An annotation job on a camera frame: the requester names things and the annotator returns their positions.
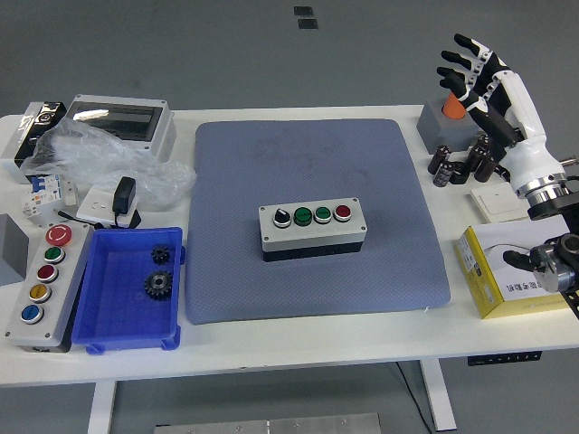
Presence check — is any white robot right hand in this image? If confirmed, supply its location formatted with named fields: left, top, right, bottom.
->
left=436, top=33, right=566, bottom=191

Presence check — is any four-button grey control box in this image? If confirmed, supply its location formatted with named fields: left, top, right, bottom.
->
left=258, top=197, right=367, bottom=263

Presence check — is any five-button grey control box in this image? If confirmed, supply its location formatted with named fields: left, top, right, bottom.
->
left=3, top=221, right=91, bottom=354

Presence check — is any orange cylinder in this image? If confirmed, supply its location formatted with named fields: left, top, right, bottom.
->
left=441, top=92, right=467, bottom=119

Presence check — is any grey square base block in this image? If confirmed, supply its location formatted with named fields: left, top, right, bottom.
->
left=416, top=98, right=485, bottom=154

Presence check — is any black capacitor clip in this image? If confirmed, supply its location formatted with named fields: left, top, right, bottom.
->
left=450, top=161, right=471, bottom=185

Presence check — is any yellow white product box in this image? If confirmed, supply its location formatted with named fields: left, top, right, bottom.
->
left=453, top=219, right=579, bottom=320

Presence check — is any black table control panel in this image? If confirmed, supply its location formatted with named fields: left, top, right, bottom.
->
left=467, top=350, right=543, bottom=366

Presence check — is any grey-blue fabric mat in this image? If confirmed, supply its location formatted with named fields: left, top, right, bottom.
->
left=185, top=118, right=452, bottom=326

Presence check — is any white table leg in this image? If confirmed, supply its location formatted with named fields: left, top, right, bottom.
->
left=418, top=359, right=458, bottom=431
left=86, top=382, right=119, bottom=434

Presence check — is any grey distribution box clear lid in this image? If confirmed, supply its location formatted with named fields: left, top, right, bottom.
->
left=65, top=93, right=176, bottom=164

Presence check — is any large black gear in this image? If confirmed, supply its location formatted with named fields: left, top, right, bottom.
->
left=143, top=269, right=176, bottom=302

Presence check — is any black power adapter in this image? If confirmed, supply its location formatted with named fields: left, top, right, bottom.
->
left=111, top=175, right=138, bottom=217

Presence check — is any clear plastic bag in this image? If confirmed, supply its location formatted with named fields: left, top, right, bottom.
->
left=20, top=118, right=198, bottom=207

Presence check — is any blue plastic bin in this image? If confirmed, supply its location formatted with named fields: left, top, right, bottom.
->
left=71, top=226, right=186, bottom=356

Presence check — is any white blue circuit breaker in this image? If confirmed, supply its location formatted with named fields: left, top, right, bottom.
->
left=20, top=173, right=81, bottom=227

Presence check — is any white box glossy black panel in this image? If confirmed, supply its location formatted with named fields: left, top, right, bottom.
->
left=0, top=101, right=68, bottom=184

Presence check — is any grey metal block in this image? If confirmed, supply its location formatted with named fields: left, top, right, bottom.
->
left=0, top=212, right=32, bottom=287

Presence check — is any white wall switch plate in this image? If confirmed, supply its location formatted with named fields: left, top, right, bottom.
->
left=470, top=184, right=533, bottom=223

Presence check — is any black cable under table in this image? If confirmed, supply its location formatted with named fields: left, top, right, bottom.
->
left=395, top=361, right=435, bottom=434

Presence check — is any white wall socket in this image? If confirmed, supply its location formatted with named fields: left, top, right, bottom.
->
left=75, top=185, right=141, bottom=230

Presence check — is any black adapter cord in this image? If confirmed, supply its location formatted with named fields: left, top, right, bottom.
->
left=56, top=209, right=108, bottom=230

